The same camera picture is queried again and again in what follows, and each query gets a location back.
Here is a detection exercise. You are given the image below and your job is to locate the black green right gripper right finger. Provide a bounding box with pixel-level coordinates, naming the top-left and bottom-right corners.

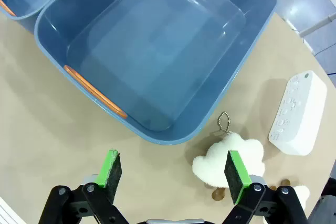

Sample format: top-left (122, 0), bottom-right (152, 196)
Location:
top-left (223, 150), bottom-right (309, 224)

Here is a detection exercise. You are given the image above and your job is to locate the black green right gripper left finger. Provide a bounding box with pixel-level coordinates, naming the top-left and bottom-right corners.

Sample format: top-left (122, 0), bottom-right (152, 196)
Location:
top-left (38, 149), bottom-right (129, 224)

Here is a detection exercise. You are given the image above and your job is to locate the white ridged panel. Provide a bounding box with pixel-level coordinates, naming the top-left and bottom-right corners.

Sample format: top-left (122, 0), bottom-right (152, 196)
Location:
top-left (0, 196), bottom-right (23, 224)

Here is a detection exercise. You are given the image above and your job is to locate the white digital clock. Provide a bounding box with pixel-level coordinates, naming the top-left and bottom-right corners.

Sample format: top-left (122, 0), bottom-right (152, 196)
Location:
top-left (268, 70), bottom-right (328, 156)

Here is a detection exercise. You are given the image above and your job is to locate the white plush toy keychain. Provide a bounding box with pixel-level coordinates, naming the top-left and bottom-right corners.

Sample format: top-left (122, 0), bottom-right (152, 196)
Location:
top-left (192, 111), bottom-right (265, 201)
top-left (279, 178), bottom-right (311, 210)

